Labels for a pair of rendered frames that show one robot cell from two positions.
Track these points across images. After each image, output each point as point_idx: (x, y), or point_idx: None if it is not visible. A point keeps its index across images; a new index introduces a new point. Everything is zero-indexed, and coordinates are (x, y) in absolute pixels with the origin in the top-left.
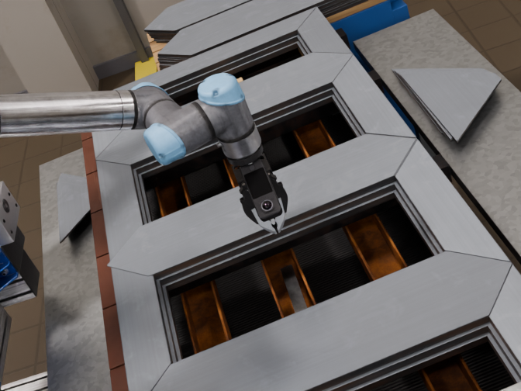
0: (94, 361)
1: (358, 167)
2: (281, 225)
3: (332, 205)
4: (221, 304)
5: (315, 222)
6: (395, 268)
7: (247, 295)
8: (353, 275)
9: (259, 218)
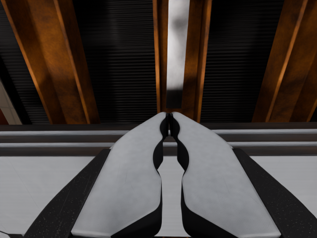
0: None
1: (12, 195)
2: (147, 120)
3: (62, 148)
4: (259, 101)
5: (102, 134)
6: (48, 52)
7: (210, 122)
8: (119, 100)
9: (227, 167)
